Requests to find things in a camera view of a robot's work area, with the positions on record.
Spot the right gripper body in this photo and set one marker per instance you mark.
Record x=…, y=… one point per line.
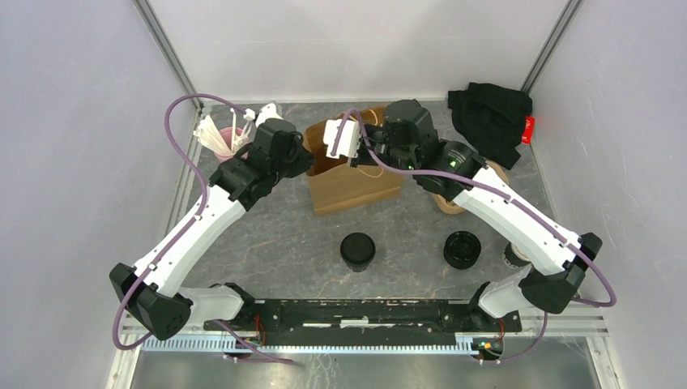
x=378, y=141

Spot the brown paper bag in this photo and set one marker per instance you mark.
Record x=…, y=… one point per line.
x=334, y=186

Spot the black cup lid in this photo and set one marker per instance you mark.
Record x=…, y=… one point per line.
x=357, y=246

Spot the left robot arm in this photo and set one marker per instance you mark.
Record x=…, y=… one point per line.
x=151, y=290

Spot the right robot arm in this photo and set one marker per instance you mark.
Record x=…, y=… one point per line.
x=406, y=142

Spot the cardboard cup carrier stack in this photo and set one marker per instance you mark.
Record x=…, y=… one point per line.
x=451, y=208

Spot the black cloth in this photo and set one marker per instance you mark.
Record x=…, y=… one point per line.
x=492, y=119

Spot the stack of black lids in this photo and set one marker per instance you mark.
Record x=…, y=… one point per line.
x=462, y=250

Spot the red tag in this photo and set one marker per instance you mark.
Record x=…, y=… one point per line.
x=527, y=135

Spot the stack of paper cups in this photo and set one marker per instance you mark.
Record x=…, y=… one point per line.
x=513, y=257

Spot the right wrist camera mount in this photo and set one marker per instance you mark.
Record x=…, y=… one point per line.
x=342, y=139

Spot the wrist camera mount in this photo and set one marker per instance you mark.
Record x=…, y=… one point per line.
x=256, y=117
x=342, y=139

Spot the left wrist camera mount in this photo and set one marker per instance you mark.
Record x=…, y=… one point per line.
x=256, y=117

